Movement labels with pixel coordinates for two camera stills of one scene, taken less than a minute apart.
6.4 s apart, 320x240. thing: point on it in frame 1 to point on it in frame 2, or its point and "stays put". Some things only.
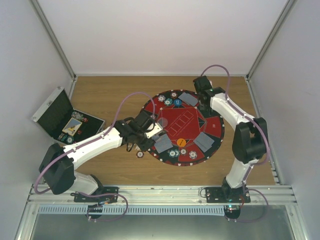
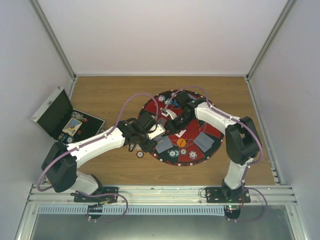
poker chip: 139,154 stays put
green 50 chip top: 168,102 stays put
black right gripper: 203,108 to 172,127
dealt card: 203,141 stays put
